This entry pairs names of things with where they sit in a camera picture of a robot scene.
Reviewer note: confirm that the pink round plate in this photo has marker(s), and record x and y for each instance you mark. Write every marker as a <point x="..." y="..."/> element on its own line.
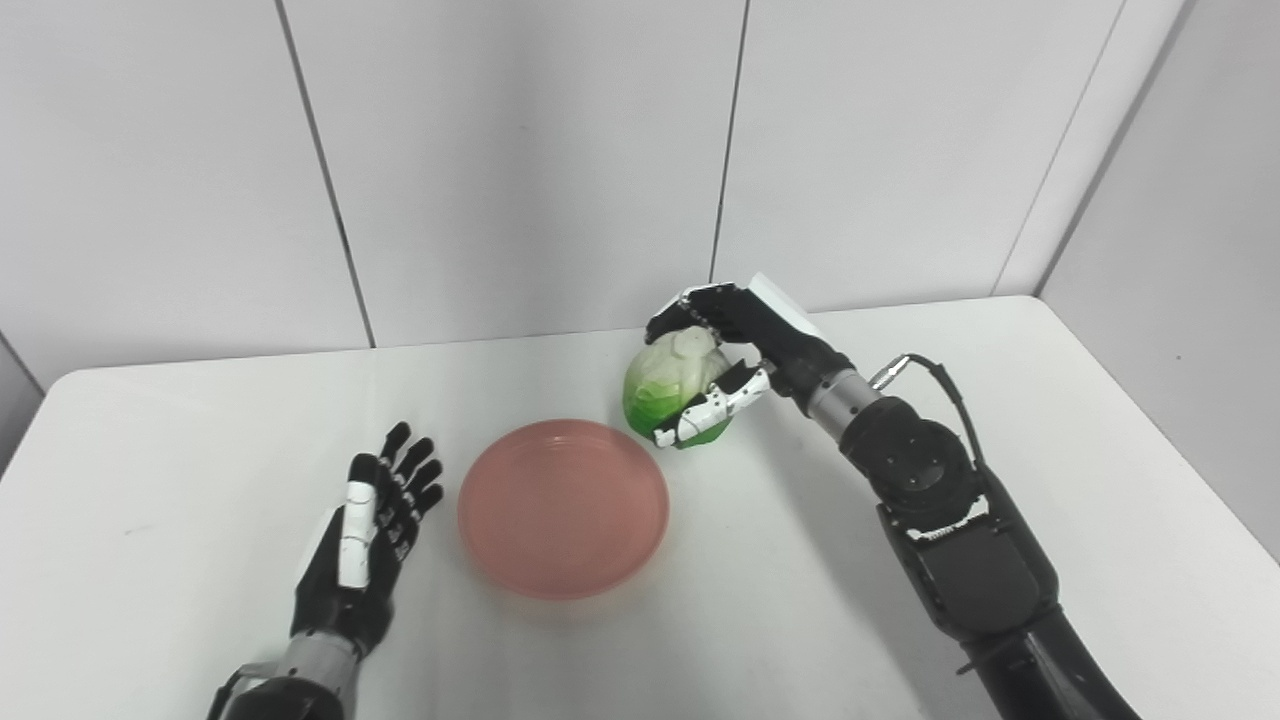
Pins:
<point x="565" y="510"/>

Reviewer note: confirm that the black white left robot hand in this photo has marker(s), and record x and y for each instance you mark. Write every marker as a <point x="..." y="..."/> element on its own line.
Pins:
<point x="340" y="600"/>

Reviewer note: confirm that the green white cabbage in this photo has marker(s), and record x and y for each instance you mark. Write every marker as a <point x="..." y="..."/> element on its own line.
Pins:
<point x="665" y="385"/>

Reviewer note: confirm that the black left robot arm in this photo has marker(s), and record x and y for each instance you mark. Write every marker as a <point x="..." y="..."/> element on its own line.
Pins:
<point x="290" y="690"/>

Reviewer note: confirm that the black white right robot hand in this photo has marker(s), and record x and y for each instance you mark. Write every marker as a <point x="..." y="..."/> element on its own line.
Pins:
<point x="790" y="345"/>

